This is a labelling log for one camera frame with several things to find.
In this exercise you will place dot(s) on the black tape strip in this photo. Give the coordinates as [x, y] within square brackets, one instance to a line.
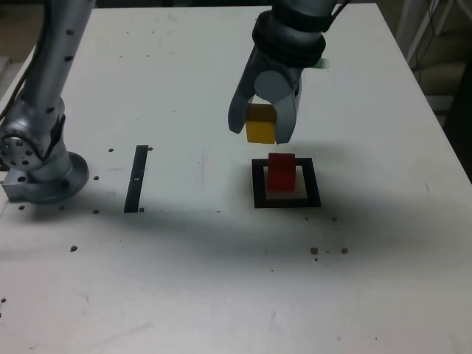
[135, 177]

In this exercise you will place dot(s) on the white metal frame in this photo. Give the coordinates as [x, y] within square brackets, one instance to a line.
[416, 33]

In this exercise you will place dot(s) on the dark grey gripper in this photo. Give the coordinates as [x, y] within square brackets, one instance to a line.
[295, 75]

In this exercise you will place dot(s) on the yellow cube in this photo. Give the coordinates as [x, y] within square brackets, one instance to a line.
[260, 129]

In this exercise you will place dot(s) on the red cube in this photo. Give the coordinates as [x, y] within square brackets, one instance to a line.
[281, 177]

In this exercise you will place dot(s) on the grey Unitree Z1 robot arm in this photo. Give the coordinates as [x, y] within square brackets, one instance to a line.
[44, 110]

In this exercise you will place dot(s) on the green cube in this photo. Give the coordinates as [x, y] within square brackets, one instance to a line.
[320, 64]

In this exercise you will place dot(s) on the black tape square outline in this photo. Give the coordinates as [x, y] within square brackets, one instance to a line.
[258, 184]

